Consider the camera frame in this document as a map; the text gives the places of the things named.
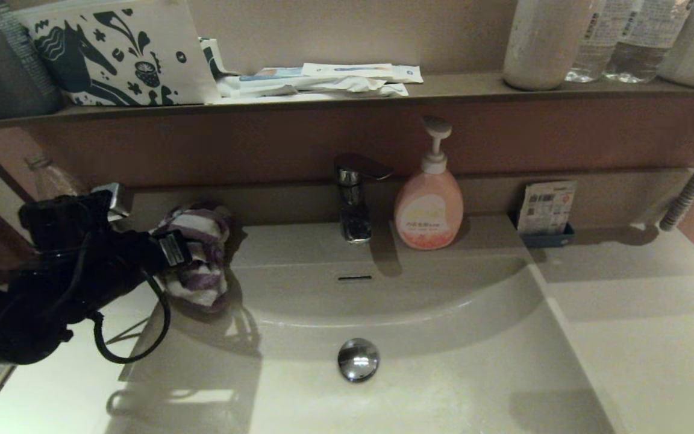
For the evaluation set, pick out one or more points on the white smooth cylindrical container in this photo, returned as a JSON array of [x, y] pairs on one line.
[[541, 48]]

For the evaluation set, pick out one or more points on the brown wall shelf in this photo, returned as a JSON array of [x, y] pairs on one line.
[[455, 88]]

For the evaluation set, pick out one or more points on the purple white striped towel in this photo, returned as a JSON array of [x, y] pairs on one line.
[[199, 241]]

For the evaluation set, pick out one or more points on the white sink basin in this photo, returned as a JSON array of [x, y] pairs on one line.
[[473, 361]]

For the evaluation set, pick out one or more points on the crumpled white plastic wrapper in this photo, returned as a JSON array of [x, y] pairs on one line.
[[347, 88]]

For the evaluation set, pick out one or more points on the chrome sink faucet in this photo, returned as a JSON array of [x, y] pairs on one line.
[[353, 211]]

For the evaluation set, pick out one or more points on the dark blue soap tray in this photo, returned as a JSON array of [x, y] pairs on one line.
[[544, 240]]

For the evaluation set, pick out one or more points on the white printed sachet packet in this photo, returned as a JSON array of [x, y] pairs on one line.
[[546, 208]]

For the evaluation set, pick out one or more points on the blue white toothbrush packet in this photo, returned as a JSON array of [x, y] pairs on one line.
[[273, 75]]

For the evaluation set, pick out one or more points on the clear plastic bottle without cap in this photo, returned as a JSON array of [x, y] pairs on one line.
[[52, 178]]

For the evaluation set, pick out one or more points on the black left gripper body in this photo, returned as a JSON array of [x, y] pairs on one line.
[[82, 253]]

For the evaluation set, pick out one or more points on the pink soap pump bottle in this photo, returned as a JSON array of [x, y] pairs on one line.
[[428, 211]]

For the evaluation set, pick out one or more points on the white pouch with horse print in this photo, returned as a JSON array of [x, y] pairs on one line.
[[187, 60]]

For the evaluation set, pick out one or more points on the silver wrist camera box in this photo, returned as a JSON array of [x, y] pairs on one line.
[[117, 199]]

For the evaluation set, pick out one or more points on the chrome drain stopper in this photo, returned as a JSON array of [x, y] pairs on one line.
[[358, 359]]

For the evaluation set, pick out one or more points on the clear labelled water bottle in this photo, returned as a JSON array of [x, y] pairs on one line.
[[595, 60], [641, 54]]

